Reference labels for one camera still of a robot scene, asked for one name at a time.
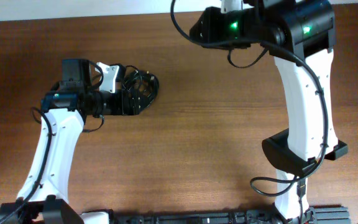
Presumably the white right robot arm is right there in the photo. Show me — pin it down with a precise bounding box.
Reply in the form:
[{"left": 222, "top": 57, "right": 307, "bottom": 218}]
[{"left": 183, "top": 0, "right": 351, "bottom": 223}]

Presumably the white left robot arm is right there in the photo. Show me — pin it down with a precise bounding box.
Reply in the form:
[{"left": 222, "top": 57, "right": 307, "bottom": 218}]
[{"left": 0, "top": 59, "right": 131, "bottom": 223}]

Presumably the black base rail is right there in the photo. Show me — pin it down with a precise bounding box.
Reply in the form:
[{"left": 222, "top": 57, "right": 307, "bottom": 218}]
[{"left": 79, "top": 205, "right": 351, "bottom": 224}]

